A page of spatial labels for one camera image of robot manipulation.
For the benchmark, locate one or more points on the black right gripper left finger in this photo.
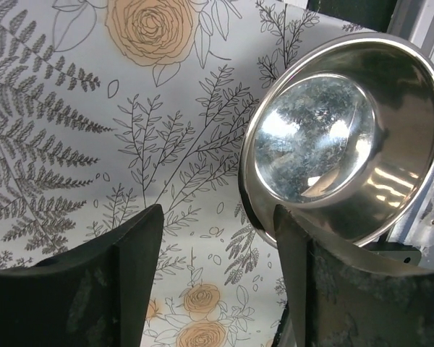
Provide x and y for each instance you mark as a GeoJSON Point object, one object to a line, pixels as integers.
{"type": "Point", "coordinates": [96, 294]}

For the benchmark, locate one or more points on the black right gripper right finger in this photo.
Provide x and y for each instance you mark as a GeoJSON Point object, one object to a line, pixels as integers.
{"type": "Point", "coordinates": [340, 294]}

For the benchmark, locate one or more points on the steel pet bowl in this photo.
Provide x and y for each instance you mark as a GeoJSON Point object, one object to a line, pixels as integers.
{"type": "Point", "coordinates": [344, 138]}

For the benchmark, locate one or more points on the floral patterned mat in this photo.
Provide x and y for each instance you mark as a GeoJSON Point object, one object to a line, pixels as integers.
{"type": "Point", "coordinates": [107, 107]}

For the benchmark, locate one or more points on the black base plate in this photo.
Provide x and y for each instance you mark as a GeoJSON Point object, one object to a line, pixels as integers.
{"type": "Point", "coordinates": [372, 14]}

